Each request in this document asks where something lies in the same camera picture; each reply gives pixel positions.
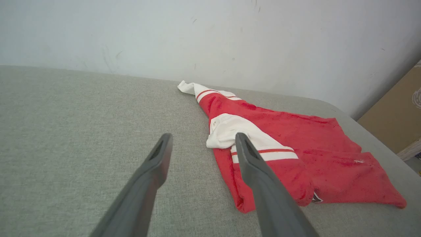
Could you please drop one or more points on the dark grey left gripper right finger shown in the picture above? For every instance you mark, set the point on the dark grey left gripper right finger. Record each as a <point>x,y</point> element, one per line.
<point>271,197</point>

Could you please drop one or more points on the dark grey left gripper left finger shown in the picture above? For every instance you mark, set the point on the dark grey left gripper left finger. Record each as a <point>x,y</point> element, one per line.
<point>138,197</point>

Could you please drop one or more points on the red and white garment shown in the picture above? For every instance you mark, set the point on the red and white garment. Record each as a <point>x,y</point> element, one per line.
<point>315,144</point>

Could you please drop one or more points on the grey fabric sofa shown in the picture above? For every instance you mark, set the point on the grey fabric sofa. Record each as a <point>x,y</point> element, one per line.
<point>82,131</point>

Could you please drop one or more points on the brown cardboard box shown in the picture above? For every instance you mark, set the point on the brown cardboard box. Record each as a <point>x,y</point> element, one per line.
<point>394,115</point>

